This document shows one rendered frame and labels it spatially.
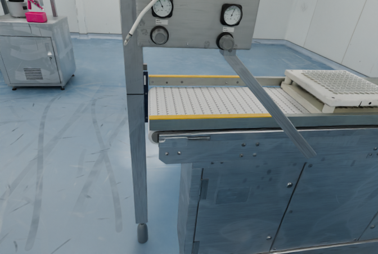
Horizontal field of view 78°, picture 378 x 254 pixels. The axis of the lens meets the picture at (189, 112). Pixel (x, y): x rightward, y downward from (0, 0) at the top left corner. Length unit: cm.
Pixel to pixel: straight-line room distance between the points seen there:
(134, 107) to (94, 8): 489
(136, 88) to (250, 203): 57
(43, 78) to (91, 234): 206
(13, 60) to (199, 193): 271
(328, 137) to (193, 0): 54
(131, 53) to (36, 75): 243
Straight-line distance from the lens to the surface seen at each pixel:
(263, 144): 68
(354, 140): 84
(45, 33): 296
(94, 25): 573
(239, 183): 83
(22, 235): 166
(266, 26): 628
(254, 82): 53
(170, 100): 71
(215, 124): 58
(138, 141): 94
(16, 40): 309
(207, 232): 100
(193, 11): 45
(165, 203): 159
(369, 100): 81
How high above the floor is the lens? 124
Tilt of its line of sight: 29 degrees down
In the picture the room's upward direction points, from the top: 4 degrees clockwise
